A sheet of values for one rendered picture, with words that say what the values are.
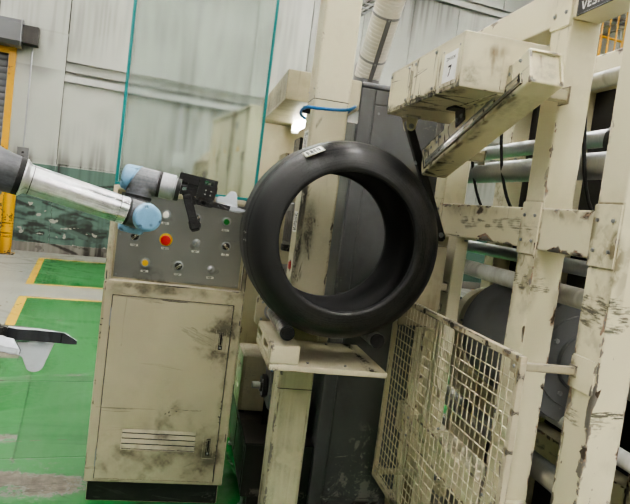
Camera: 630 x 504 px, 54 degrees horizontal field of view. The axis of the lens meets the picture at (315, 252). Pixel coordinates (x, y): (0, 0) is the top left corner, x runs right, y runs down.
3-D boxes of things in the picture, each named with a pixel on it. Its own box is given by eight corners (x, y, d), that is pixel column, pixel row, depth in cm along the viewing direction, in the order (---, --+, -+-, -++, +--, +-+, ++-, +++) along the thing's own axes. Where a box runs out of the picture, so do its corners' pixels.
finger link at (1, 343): (14, 391, 73) (-18, 376, 79) (22, 341, 74) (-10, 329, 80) (-14, 392, 71) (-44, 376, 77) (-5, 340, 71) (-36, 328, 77)
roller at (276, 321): (281, 309, 218) (274, 320, 218) (270, 302, 217) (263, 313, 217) (298, 331, 184) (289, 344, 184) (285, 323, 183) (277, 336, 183)
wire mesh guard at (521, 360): (371, 474, 236) (396, 293, 231) (375, 474, 237) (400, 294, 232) (477, 642, 149) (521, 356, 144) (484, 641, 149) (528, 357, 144)
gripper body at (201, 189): (221, 182, 180) (179, 171, 178) (214, 210, 181) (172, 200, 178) (219, 182, 188) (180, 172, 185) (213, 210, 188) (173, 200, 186)
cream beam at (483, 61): (384, 114, 219) (390, 72, 218) (450, 125, 225) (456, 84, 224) (455, 86, 160) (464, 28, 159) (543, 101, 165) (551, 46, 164)
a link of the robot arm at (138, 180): (120, 191, 183) (126, 163, 182) (157, 200, 185) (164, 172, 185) (117, 190, 175) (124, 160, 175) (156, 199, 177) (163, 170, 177)
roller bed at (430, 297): (381, 314, 241) (391, 238, 239) (416, 317, 244) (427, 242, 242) (397, 324, 222) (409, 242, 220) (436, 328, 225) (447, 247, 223)
